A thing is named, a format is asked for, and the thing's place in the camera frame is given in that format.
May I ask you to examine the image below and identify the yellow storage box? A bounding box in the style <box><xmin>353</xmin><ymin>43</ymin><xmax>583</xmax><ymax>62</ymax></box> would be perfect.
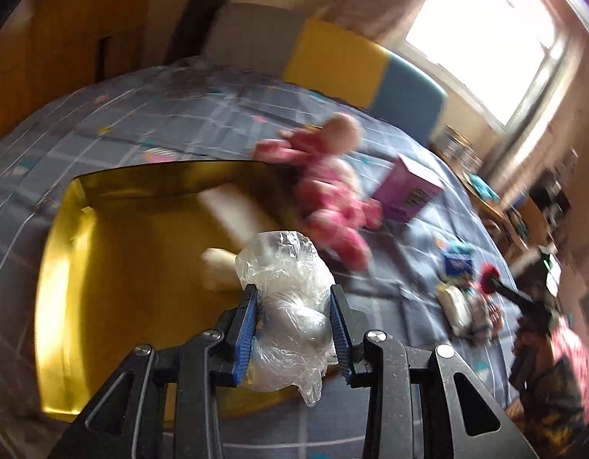
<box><xmin>34</xmin><ymin>160</ymin><xmax>324</xmax><ymax>425</ymax></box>

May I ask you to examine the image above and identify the wooden wardrobe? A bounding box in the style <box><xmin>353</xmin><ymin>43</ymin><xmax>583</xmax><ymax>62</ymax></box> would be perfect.
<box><xmin>0</xmin><ymin>0</ymin><xmax>156</xmax><ymax>144</ymax></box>

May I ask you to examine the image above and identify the plastic-wrapped white soft bundle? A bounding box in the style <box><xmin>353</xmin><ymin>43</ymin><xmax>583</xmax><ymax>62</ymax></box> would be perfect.
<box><xmin>234</xmin><ymin>230</ymin><xmax>340</xmax><ymax>408</ymax></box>

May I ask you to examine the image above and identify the dark cloth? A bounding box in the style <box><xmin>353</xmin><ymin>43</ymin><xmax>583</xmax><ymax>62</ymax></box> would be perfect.
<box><xmin>165</xmin><ymin>0</ymin><xmax>228</xmax><ymax>65</ymax></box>

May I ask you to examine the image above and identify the doll in pink clothes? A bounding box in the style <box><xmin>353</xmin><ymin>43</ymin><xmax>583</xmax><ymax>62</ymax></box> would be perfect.
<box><xmin>253</xmin><ymin>112</ymin><xmax>386</xmax><ymax>271</ymax></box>

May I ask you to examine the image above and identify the blue packet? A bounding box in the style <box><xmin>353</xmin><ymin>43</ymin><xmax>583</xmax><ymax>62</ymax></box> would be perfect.
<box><xmin>442</xmin><ymin>253</ymin><xmax>477</xmax><ymax>292</ymax></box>

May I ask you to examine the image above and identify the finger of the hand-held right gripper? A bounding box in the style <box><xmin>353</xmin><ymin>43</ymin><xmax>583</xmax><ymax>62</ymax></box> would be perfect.
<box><xmin>492</xmin><ymin>283</ymin><xmax>536</xmax><ymax>306</ymax></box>

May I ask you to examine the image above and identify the wooden desk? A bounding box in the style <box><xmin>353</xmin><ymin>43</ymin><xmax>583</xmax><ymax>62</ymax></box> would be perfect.
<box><xmin>442</xmin><ymin>124</ymin><xmax>563</xmax><ymax>259</ymax></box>

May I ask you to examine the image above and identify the purple cardboard box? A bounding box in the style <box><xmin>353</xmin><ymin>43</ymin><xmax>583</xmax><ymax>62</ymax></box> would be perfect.
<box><xmin>372</xmin><ymin>153</ymin><xmax>445</xmax><ymax>223</ymax></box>

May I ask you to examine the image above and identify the padded multicolour headboard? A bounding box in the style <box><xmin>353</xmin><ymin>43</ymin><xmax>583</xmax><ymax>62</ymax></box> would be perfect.
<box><xmin>201</xmin><ymin>2</ymin><xmax>450</xmax><ymax>144</ymax></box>

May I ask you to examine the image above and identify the window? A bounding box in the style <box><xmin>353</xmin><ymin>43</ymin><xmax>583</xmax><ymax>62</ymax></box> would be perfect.
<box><xmin>404</xmin><ymin>0</ymin><xmax>570</xmax><ymax>130</ymax></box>

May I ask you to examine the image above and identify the blue plush toy on desk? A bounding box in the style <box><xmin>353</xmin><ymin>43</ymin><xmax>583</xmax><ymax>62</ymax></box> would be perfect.
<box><xmin>469</xmin><ymin>174</ymin><xmax>501</xmax><ymax>202</ymax></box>

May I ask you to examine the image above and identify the pink quilt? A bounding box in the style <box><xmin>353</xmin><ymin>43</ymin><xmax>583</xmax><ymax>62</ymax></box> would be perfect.
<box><xmin>552</xmin><ymin>322</ymin><xmax>589</xmax><ymax>393</ymax></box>

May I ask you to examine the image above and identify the red fuzzy ball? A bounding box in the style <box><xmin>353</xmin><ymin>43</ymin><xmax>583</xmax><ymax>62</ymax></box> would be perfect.
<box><xmin>476</xmin><ymin>263</ymin><xmax>501</xmax><ymax>295</ymax></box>

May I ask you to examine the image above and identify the grey checked bedsheet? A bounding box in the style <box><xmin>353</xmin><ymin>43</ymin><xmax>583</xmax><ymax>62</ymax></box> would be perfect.
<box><xmin>0</xmin><ymin>55</ymin><xmax>519</xmax><ymax>459</ymax></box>

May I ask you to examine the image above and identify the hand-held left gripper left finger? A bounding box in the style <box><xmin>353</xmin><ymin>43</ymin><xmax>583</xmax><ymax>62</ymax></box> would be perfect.
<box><xmin>46</xmin><ymin>284</ymin><xmax>261</xmax><ymax>459</ymax></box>

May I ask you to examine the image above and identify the beige curtain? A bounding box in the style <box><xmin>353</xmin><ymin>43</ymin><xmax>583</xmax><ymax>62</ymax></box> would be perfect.
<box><xmin>323</xmin><ymin>0</ymin><xmax>467</xmax><ymax>46</ymax></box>

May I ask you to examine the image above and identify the white plush toy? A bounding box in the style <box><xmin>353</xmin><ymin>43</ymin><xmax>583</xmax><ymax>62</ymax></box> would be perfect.
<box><xmin>200</xmin><ymin>186</ymin><xmax>281</xmax><ymax>293</ymax></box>

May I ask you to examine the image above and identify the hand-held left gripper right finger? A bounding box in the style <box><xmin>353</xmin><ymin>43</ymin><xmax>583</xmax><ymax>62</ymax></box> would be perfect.
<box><xmin>329</xmin><ymin>284</ymin><xmax>539</xmax><ymax>459</ymax></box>

